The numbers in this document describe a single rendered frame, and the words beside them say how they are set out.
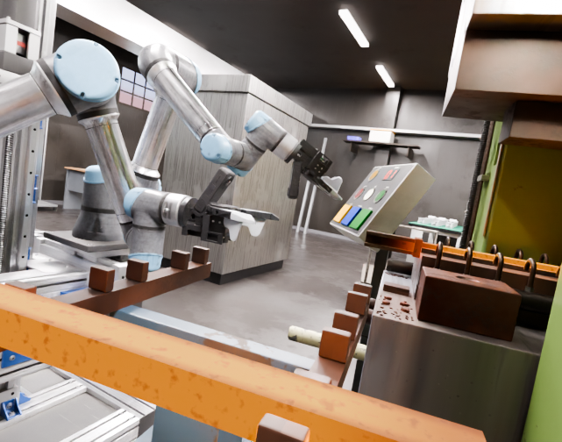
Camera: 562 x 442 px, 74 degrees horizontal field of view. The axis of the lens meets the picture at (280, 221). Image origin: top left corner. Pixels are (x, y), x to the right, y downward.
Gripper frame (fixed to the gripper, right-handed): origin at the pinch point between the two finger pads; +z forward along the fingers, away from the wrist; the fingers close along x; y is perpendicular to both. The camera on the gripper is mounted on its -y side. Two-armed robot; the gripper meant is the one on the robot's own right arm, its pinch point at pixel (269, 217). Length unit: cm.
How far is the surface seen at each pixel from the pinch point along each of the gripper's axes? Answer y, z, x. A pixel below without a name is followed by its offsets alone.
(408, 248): 1.0, 28.5, 0.6
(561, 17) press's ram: -36, 42, 12
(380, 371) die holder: 16.3, 27.0, 22.2
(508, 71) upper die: -30.0, 38.1, 7.5
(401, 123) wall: -194, -6, -858
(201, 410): 4, 19, 60
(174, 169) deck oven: -6, -206, -268
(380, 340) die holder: 12.0, 26.4, 22.2
